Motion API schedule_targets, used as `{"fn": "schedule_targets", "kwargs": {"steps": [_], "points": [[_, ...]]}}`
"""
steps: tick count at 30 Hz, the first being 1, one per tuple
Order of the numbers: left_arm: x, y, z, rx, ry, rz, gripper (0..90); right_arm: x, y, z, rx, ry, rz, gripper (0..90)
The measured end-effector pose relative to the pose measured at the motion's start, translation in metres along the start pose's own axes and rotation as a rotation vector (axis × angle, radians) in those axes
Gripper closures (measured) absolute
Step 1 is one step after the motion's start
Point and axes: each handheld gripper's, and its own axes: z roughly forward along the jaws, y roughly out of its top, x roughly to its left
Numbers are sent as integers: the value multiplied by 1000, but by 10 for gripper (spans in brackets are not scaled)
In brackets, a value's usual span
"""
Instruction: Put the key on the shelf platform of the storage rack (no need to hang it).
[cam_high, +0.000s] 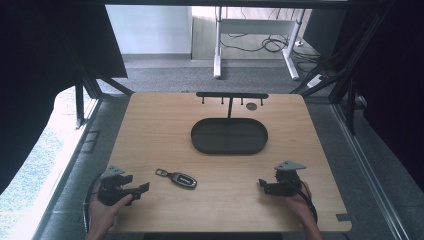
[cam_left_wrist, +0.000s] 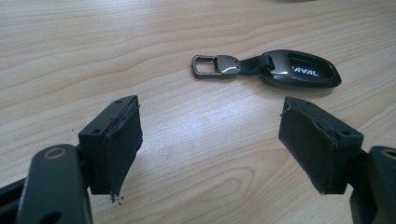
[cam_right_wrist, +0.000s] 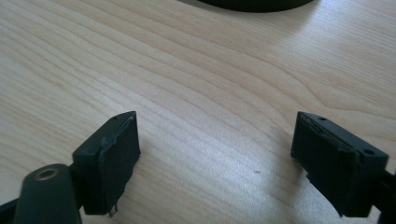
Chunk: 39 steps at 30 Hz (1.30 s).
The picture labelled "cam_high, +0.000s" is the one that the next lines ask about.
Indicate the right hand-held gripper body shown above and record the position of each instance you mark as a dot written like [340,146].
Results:
[286,181]

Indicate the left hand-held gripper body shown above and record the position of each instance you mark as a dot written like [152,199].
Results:
[110,190]

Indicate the black car key fob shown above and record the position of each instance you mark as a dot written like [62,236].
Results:
[181,180]

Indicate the black key rack with tray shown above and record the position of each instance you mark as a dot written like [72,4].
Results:
[229,136]

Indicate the person's right hand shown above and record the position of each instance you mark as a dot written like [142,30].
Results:
[296,205]

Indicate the person's left hand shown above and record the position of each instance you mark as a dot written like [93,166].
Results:
[103,215]

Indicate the grey floor outlet plate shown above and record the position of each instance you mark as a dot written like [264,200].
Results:
[90,141]

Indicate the grey round disc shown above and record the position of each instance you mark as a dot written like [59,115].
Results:
[251,106]

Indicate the black metal stand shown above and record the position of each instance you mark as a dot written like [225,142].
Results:
[350,100]
[79,106]

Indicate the white power strip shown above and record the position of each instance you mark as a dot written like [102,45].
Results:
[315,81]

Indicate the dark curtain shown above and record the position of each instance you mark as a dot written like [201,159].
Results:
[33,83]
[393,83]

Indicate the dark cabinet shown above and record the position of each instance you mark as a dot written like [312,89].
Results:
[325,31]

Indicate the metal floor rail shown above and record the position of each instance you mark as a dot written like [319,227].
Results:
[366,173]

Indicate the white desk frame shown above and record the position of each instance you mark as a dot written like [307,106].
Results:
[255,26]

